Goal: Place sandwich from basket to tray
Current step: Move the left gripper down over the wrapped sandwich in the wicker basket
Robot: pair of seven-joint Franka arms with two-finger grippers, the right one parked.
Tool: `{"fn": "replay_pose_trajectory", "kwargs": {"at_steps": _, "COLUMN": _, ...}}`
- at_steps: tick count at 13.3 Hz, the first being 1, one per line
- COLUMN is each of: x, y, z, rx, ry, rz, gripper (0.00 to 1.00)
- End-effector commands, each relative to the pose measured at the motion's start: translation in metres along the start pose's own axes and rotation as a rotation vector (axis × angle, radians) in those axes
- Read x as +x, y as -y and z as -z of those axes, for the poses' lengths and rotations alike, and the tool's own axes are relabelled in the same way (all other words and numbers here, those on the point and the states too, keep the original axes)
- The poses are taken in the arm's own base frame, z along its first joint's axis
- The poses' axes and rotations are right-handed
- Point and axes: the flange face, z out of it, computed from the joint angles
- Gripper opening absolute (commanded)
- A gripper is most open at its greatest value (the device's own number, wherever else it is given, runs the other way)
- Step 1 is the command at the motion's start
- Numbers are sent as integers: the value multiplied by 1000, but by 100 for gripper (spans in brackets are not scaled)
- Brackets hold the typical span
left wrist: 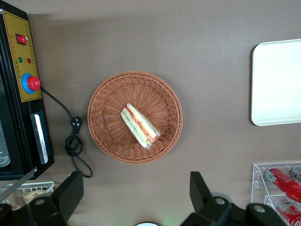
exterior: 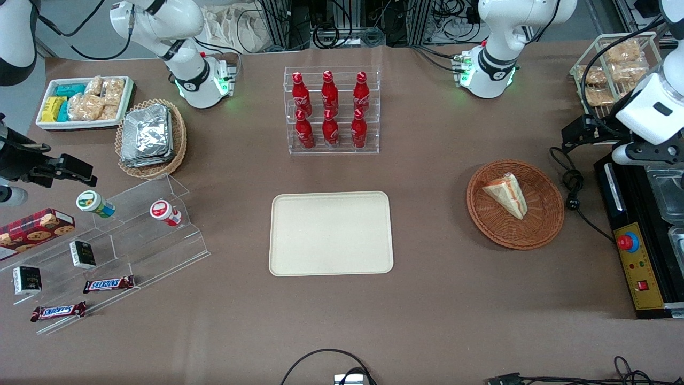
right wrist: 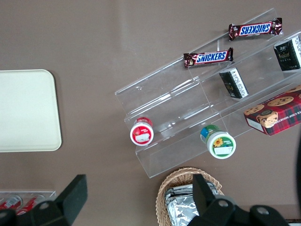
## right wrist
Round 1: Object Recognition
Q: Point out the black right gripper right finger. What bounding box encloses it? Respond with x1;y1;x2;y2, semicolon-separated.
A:
190;174;250;226

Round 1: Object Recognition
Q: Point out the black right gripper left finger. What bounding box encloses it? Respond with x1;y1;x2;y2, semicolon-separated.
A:
16;174;88;226

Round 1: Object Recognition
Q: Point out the light wicker basket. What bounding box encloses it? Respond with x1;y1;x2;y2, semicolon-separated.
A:
155;167;223;226

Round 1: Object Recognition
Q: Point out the beige plastic tray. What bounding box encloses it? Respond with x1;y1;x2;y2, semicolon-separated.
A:
0;69;63;153

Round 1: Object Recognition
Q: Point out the clear acrylic bottle rack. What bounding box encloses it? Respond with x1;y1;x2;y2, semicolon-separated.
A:
0;190;57;214

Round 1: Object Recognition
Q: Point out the silver foil pack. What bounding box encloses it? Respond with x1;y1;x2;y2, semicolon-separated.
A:
167;201;200;226
164;184;221;207

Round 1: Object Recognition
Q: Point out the green sunflower snack cup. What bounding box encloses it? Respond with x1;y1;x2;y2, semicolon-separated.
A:
200;124;237;160

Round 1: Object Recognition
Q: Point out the red lid snack cup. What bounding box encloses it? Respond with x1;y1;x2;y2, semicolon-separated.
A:
129;117;155;147

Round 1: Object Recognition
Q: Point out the red plaid cookie box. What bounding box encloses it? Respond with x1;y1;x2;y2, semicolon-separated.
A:
243;85;301;137

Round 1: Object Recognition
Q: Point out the clear acrylic stepped display stand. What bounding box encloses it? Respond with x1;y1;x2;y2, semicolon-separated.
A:
114;8;301;179

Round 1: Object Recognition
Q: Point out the black tea box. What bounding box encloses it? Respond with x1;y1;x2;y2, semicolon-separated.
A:
219;67;249;100
273;36;301;72

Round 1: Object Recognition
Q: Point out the Snickers chocolate bar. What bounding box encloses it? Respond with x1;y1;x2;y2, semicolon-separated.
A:
229;17;283;42
183;47;234;69

